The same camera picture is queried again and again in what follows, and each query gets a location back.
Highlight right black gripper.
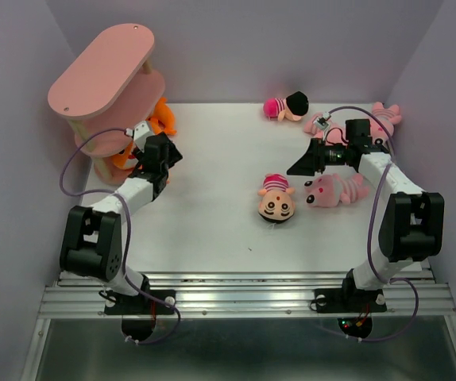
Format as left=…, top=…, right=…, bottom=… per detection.
left=286, top=137, right=352, bottom=176

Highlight orange shark plush back-facing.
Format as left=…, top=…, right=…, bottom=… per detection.
left=110, top=143, right=138, bottom=171

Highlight orange shark plush mouth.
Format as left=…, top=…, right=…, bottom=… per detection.
left=146, top=97, right=177, bottom=136

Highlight doll plush pink striped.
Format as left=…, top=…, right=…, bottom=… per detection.
left=257, top=173, right=296, bottom=224

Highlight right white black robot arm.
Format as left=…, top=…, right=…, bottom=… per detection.
left=287, top=119, right=445, bottom=313

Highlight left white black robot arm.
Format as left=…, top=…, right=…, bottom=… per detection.
left=60, top=130, right=183, bottom=313

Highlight pink three-tier wooden shelf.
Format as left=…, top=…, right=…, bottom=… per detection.
left=48, top=23, right=165, bottom=185

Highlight pink axolotl plush front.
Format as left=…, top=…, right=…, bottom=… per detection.
left=304, top=173, right=370, bottom=208

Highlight pink axolotl plush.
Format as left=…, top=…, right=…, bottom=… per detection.
left=370, top=102, right=402, bottom=144
left=304, top=173, right=370, bottom=208

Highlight pink striped plush middle back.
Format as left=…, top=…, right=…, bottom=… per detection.
left=303, top=112, right=348, bottom=145

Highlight doll plush black hair far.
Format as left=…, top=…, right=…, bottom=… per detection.
left=263, top=91, right=309, bottom=121

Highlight pink axolotl plush far right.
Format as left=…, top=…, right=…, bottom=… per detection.
left=370, top=102, right=402, bottom=144

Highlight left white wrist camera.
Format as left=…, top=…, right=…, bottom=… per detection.
left=132, top=121, right=154, bottom=152

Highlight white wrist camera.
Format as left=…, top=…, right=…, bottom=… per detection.
left=313, top=113, right=331, bottom=132
left=132, top=121, right=154, bottom=152

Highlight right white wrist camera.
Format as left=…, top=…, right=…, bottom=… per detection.
left=313, top=113, right=331, bottom=132

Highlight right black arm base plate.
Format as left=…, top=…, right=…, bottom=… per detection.
left=309, top=288, right=387, bottom=314

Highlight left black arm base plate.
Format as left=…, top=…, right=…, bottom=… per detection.
left=99, top=291, right=174, bottom=316

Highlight aluminium mounting rail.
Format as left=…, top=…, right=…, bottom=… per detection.
left=38, top=270, right=456, bottom=320

